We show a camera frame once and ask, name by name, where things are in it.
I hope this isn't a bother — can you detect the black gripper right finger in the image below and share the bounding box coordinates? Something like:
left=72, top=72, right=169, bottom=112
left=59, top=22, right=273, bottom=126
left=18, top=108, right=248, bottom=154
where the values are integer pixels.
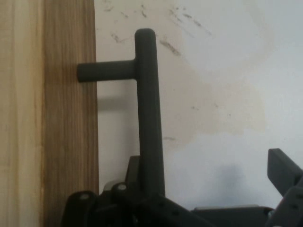
left=267, top=148, right=303, bottom=227

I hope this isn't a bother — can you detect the brown wooden drawer cabinet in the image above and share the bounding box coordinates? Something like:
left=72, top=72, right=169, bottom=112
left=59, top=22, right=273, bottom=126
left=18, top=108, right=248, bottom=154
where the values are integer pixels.
left=0, top=0, right=45, bottom=227

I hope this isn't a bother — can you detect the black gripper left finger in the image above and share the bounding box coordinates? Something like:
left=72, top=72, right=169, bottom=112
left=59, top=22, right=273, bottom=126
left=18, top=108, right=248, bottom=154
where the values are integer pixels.
left=61, top=155, right=207, bottom=227

